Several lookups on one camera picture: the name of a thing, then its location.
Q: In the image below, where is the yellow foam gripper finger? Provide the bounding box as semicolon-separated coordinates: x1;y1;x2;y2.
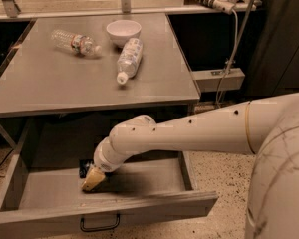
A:
82;166;106;192

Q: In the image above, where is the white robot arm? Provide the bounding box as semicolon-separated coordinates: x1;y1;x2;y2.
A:
82;93;299;239

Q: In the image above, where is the open grey top drawer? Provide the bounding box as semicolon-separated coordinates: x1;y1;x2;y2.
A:
0;109;219;239

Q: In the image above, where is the grey counter cabinet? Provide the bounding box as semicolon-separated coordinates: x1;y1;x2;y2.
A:
0;13;200;137

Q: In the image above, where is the clear bottle blue label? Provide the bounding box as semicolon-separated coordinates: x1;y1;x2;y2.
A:
117;38;143;85

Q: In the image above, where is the clear bottle red label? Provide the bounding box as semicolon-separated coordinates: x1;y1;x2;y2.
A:
51;29;102;58

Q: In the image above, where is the white ceramic bowl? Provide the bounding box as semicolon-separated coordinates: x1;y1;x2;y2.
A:
106;20;142;47

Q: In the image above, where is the grey side shelf block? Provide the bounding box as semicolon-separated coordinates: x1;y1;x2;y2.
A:
192;68;245;93

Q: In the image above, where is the white power strip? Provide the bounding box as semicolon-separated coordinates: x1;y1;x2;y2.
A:
183;0;236;15

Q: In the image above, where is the black drawer handle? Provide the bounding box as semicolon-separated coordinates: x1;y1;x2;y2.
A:
80;214;121;233

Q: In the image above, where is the black floor cable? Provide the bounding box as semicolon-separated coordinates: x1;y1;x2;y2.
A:
0;147;15;177

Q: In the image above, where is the grey metal rail frame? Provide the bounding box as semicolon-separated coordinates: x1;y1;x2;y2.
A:
0;0;263;21

